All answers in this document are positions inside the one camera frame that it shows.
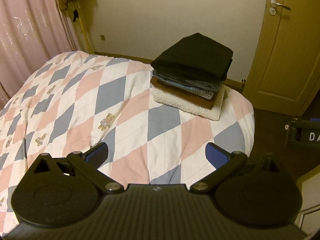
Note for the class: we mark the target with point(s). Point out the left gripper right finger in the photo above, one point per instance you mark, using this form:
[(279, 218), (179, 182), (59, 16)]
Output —
[(227, 165)]

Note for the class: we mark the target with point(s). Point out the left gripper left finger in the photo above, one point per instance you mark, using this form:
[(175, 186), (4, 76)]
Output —
[(87, 164)]

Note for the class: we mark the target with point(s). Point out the black garment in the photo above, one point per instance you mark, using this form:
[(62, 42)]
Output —
[(195, 57)]

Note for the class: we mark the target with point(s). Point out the folded white fleece garment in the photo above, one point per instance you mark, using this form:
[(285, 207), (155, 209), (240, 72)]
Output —
[(170, 99)]

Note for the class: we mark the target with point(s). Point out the yellow wooden door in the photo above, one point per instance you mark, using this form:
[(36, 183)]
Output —
[(284, 77)]

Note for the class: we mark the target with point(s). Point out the checkered pink blue quilt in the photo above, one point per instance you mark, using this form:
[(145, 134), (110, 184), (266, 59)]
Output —
[(77, 100)]

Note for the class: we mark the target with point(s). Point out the folded blue jeans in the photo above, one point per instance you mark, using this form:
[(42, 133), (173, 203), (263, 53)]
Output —
[(201, 88)]

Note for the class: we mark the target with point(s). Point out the pink curtain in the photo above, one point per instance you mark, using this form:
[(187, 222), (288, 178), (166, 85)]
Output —
[(32, 32)]

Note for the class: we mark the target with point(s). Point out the silver door handle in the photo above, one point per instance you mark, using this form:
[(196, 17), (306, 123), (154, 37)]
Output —
[(274, 4)]

